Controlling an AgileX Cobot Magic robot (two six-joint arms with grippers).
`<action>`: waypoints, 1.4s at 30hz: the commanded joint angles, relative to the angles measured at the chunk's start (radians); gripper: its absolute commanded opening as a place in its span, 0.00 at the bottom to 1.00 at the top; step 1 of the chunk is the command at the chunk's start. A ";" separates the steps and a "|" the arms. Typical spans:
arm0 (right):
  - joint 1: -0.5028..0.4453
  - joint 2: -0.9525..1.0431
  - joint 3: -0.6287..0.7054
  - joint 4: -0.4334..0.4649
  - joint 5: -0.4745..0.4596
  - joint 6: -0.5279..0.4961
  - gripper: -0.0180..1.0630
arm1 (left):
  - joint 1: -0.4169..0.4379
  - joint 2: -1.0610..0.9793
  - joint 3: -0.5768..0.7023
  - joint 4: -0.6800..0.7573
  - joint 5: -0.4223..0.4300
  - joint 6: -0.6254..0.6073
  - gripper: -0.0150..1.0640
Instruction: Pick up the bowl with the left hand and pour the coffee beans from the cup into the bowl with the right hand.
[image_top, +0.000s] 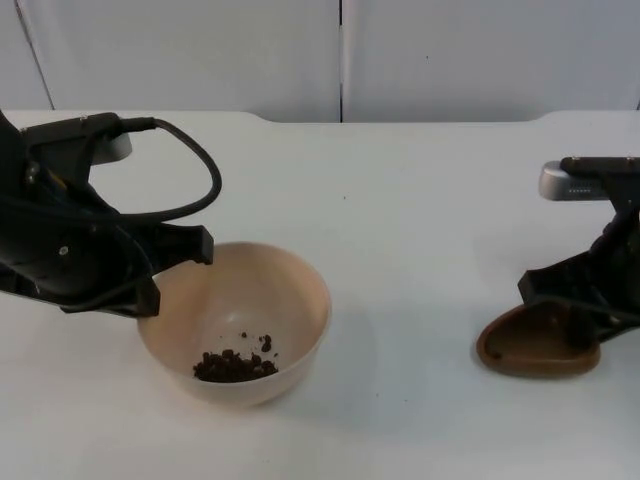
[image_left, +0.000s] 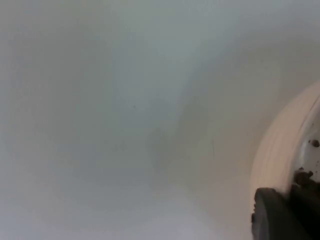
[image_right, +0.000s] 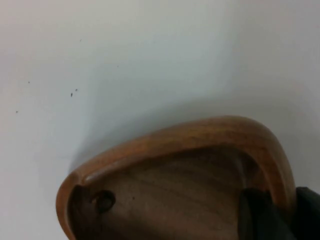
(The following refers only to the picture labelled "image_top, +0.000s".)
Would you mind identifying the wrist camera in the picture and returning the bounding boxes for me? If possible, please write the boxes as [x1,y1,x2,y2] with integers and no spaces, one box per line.
[21,113,134,164]
[538,155,640,202]

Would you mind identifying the coffee beans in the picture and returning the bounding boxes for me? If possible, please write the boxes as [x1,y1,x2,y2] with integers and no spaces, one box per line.
[191,329,281,385]

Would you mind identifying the pale wooden bowl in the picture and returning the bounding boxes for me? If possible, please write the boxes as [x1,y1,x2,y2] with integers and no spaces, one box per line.
[136,241,333,409]

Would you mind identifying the black cable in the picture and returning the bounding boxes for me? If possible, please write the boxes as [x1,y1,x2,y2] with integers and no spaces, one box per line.
[49,115,224,309]

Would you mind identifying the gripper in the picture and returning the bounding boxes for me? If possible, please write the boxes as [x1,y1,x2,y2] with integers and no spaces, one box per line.
[516,199,640,347]
[0,192,216,319]

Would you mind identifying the dark brown wooden cup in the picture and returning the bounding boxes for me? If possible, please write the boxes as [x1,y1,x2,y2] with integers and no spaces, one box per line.
[474,301,602,384]

